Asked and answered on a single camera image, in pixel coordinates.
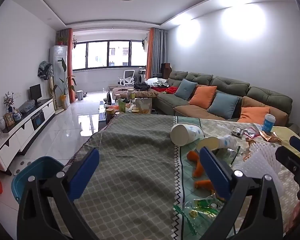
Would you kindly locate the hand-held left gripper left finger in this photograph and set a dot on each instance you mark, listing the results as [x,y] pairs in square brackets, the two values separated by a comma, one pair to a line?
[83,171]

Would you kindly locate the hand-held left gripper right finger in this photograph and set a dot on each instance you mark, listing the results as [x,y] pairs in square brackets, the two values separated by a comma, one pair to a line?
[215,173]

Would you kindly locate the clear green print plastic wrapper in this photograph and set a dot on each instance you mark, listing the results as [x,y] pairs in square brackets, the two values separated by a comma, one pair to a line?
[202,206]

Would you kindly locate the teal plastic bin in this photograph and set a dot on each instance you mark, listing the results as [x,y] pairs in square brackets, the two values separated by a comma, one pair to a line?
[37,170]

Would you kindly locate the orange carrot piece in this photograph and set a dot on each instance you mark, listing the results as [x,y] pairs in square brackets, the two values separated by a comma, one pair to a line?
[202,184]
[195,162]

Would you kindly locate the clear plastic wrapper jagged edge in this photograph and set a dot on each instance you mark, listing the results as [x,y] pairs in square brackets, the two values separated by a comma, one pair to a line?
[230,156]

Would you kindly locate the small gold foil wrapper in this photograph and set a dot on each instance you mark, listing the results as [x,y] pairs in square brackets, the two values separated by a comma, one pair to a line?
[272,137]

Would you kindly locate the white foam net sleeve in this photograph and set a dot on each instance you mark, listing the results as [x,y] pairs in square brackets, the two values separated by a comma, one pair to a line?
[260,162]

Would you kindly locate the crushed dotted paper cup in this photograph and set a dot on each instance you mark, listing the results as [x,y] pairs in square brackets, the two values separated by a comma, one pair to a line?
[210,145]

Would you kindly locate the blue white lidded cup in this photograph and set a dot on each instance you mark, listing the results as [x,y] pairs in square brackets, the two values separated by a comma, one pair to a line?
[268,123]

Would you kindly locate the clear zip bag red edge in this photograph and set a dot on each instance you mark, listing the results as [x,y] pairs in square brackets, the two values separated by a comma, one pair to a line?
[252,132]

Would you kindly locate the white dotted paper cup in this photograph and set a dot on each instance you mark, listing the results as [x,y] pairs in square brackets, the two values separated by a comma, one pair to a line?
[185,135]

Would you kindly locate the patterned green grey tablecloth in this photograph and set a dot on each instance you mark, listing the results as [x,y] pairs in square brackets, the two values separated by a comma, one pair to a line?
[135,160]

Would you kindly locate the orange cushion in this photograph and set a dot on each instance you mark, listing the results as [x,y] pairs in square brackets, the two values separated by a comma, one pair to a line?
[253,115]
[202,97]

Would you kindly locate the dark glass coffee table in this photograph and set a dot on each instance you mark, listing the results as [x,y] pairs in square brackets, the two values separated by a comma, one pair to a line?
[103,115]

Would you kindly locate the white bathroom scale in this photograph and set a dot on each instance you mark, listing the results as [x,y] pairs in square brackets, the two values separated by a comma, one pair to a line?
[22,168]

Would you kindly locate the glass jar wooden lid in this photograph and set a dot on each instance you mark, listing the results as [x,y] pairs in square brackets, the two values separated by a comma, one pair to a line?
[110,115]

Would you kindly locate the blue cushion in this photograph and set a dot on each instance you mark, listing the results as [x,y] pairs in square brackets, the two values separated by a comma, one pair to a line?
[223,106]
[186,90]

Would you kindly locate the white black tv cabinet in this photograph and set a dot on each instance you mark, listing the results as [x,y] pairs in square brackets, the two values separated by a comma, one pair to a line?
[27,127]

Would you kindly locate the small white pedal bin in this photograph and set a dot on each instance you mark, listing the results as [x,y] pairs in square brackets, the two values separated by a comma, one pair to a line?
[79,95]

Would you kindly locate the tall wooden stand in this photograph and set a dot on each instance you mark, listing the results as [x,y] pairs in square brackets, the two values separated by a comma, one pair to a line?
[52,92]

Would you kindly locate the blue patterned cloth bundle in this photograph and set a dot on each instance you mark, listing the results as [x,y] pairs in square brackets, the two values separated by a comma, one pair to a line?
[27,106]

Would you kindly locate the tall leafy plant yellow pot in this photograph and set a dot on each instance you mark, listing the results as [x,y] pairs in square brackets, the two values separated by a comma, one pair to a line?
[63,87]

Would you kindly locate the blue white ceramic jar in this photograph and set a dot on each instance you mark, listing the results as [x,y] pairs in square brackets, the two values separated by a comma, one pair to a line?
[17,115]

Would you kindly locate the green brown corner sofa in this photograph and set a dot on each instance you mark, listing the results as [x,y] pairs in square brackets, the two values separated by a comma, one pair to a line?
[230,85]

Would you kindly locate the black monitor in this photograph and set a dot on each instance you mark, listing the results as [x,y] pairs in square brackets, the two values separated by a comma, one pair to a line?
[35,92]

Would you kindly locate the red cloth heap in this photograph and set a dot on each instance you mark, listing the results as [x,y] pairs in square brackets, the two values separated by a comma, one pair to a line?
[171,90]

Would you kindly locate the brown ottoman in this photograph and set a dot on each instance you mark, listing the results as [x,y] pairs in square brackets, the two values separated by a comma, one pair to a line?
[140,93]

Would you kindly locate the small plant in blue vase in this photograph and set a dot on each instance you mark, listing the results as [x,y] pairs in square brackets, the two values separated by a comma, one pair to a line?
[9,101]

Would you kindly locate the black bag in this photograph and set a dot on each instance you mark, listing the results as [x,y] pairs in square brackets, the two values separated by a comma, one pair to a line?
[141,86]

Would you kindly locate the white office chair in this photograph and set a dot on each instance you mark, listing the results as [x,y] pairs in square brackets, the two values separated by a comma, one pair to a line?
[127,77]

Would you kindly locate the orange curtain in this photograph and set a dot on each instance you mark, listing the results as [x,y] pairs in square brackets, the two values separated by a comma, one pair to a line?
[69,65]
[150,52]

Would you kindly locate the draped patterned clothes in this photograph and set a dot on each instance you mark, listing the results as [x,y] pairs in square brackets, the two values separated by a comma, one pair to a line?
[45,70]

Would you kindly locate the white standing air conditioner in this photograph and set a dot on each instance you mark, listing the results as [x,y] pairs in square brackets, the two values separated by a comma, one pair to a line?
[58,62]

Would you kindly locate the dark wooden cabinet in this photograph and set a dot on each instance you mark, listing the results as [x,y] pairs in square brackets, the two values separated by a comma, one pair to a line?
[166,70]

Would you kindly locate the black framed window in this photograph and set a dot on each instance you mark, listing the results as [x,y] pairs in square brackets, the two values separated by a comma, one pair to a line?
[107,55]

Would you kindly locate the potted plant red pot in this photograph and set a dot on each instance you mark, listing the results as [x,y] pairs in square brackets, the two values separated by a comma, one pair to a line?
[62,40]

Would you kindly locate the grey curtain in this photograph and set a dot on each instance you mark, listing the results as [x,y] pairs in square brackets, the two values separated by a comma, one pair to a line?
[161,50]

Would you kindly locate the wooden photo frame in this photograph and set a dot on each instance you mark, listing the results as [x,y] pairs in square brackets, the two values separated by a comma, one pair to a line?
[9,120]

